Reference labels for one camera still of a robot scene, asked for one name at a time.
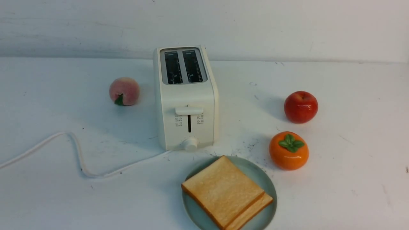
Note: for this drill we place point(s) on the orange persimmon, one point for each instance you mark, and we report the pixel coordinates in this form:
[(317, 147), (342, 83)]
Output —
[(288, 151)]

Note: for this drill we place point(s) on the pink peach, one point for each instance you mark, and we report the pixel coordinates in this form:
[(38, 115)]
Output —
[(124, 91)]

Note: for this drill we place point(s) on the toast slice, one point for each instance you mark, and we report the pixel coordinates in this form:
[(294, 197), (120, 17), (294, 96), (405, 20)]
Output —
[(223, 191), (250, 212)]

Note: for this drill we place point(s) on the red apple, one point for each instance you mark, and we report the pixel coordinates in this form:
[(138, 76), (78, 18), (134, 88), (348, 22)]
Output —
[(300, 107)]

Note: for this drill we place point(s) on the white two-slot toaster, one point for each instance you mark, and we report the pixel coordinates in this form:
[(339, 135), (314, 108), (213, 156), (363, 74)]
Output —
[(186, 98)]

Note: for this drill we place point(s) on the light green plate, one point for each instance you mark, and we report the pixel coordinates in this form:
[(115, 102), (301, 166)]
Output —
[(260, 221)]

